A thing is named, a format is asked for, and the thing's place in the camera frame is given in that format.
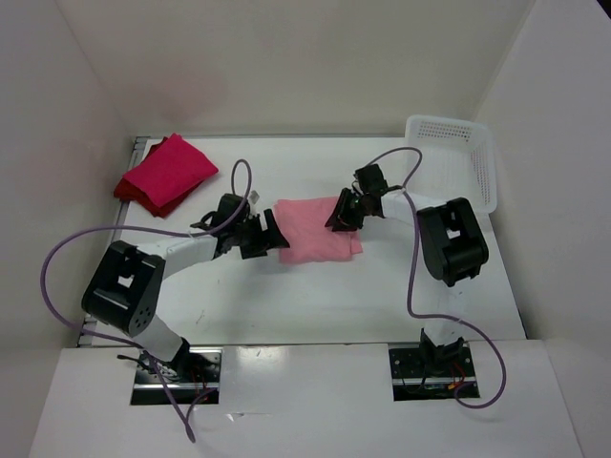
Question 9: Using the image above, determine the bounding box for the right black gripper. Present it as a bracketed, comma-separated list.
[326, 187, 369, 232]

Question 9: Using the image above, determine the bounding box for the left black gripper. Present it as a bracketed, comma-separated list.
[231, 209, 289, 260]

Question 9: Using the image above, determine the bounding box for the light pink t shirt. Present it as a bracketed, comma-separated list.
[273, 197, 363, 265]

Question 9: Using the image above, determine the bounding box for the dark red t shirt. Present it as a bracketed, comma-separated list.
[114, 136, 169, 218]

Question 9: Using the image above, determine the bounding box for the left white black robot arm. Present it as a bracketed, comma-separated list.
[81, 194, 290, 382]

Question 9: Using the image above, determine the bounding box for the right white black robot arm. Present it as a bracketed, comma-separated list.
[325, 164, 489, 375]

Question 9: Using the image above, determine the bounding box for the white plastic basket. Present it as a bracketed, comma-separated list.
[405, 114, 497, 215]

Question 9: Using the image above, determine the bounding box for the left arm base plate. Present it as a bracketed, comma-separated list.
[127, 347, 222, 406]

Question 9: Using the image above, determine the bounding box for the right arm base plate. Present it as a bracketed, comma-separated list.
[388, 343, 480, 402]

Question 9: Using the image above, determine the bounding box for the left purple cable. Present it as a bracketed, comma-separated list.
[39, 158, 254, 443]

